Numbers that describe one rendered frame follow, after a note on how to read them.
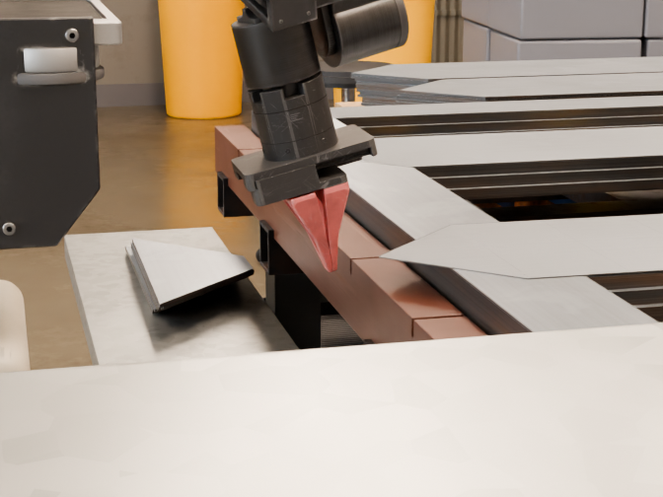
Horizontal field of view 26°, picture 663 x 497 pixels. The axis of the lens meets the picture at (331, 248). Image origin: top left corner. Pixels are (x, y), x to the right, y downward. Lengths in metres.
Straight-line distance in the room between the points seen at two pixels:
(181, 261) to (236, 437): 1.42
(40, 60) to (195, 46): 6.24
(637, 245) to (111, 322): 0.61
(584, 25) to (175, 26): 3.18
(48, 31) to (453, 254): 0.36
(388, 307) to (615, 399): 0.88
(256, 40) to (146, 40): 6.72
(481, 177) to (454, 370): 1.27
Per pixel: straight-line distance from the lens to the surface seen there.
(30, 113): 1.01
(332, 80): 4.27
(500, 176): 1.52
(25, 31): 1.01
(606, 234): 1.22
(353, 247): 1.26
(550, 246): 1.17
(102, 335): 1.51
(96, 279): 1.73
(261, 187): 1.06
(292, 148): 1.06
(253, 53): 1.06
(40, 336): 3.81
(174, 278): 1.57
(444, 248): 1.15
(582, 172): 1.56
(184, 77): 7.28
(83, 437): 0.22
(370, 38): 1.08
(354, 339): 1.91
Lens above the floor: 1.13
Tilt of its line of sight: 14 degrees down
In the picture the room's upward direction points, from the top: straight up
